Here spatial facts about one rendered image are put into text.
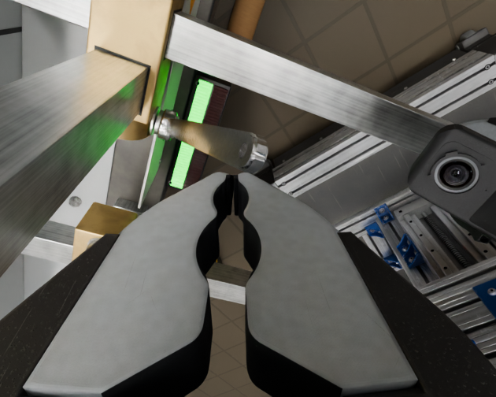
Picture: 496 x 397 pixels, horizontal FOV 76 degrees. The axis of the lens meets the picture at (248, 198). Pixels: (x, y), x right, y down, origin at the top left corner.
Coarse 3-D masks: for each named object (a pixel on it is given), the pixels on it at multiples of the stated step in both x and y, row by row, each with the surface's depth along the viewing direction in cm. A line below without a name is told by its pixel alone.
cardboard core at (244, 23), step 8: (240, 0) 88; (248, 0) 88; (256, 0) 88; (264, 0) 89; (240, 8) 89; (248, 8) 89; (256, 8) 89; (232, 16) 91; (240, 16) 90; (248, 16) 90; (256, 16) 91; (232, 24) 92; (240, 24) 91; (248, 24) 91; (256, 24) 93; (240, 32) 92; (248, 32) 92
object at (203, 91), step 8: (200, 80) 39; (200, 88) 40; (208, 88) 40; (200, 96) 40; (208, 96) 40; (192, 104) 41; (200, 104) 41; (192, 112) 41; (200, 112) 41; (192, 120) 42; (200, 120) 42; (184, 144) 44; (184, 152) 44; (192, 152) 44; (184, 160) 45; (176, 168) 46; (184, 168) 46; (176, 176) 46; (184, 176) 46; (176, 184) 47
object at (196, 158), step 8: (216, 88) 40; (216, 96) 40; (224, 96) 40; (216, 104) 41; (208, 112) 41; (216, 112) 41; (208, 120) 42; (216, 120) 42; (200, 152) 44; (192, 160) 45; (200, 160) 45; (192, 168) 46; (200, 168) 46; (192, 176) 46; (184, 184) 47
